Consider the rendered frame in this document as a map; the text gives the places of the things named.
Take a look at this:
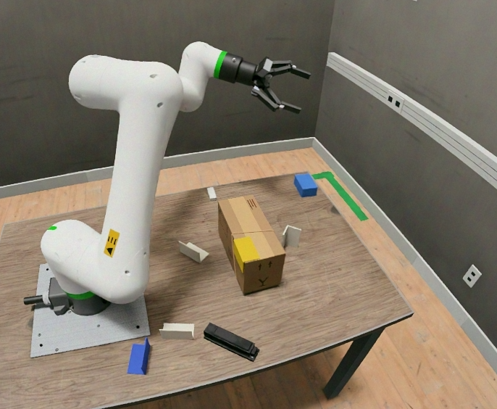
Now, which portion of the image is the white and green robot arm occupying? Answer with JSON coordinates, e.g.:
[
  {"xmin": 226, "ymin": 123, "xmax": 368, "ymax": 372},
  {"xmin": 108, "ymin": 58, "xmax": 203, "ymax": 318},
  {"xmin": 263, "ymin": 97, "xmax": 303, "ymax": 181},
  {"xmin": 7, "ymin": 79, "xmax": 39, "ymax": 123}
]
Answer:
[{"xmin": 23, "ymin": 42, "xmax": 243, "ymax": 316}]

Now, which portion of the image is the blue l-shaped angle piece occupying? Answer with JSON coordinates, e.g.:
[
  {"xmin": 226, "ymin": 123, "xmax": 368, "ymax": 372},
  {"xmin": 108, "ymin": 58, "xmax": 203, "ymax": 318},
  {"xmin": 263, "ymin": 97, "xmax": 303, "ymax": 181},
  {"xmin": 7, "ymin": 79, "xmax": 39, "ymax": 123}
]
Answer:
[{"xmin": 127, "ymin": 337, "xmax": 150, "ymax": 375}]

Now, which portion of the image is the grey l-shaped corner guard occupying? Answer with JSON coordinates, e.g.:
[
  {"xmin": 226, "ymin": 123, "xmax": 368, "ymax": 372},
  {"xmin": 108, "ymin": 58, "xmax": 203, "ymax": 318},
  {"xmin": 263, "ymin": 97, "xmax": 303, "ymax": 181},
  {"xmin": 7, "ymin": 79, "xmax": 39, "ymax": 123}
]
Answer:
[{"xmin": 281, "ymin": 226, "xmax": 301, "ymax": 248}]

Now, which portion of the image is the blue rectangular block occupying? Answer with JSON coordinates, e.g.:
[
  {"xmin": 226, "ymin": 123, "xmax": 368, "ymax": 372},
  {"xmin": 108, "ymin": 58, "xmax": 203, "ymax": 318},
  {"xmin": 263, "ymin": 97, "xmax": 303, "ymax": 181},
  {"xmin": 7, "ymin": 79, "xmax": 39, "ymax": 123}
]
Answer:
[{"xmin": 294, "ymin": 174, "xmax": 318, "ymax": 197}]

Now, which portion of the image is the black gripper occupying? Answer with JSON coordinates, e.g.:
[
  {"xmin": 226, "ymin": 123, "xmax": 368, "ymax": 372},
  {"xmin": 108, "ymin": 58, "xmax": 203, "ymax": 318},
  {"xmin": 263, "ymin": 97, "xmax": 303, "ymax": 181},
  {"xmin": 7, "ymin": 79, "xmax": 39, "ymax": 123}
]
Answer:
[{"xmin": 236, "ymin": 60, "xmax": 311, "ymax": 114}]

